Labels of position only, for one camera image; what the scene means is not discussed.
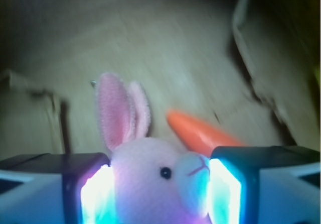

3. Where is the orange plastic toy carrot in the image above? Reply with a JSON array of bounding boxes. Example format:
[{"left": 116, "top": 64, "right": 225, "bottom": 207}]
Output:
[{"left": 167, "top": 110, "right": 245, "bottom": 157}]

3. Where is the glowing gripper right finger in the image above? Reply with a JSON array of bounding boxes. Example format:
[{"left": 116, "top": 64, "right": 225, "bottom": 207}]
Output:
[{"left": 208, "top": 146, "right": 320, "bottom": 223}]

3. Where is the brown paper bag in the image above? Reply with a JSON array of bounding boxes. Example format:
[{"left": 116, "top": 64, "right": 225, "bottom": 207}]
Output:
[{"left": 1, "top": 0, "right": 320, "bottom": 159}]

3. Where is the pink plush bunny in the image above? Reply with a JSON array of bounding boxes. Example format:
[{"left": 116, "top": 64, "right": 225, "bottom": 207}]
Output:
[{"left": 95, "top": 72, "right": 210, "bottom": 223}]

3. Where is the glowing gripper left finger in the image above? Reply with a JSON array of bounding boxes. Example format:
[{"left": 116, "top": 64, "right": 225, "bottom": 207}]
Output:
[{"left": 1, "top": 153, "right": 115, "bottom": 223}]

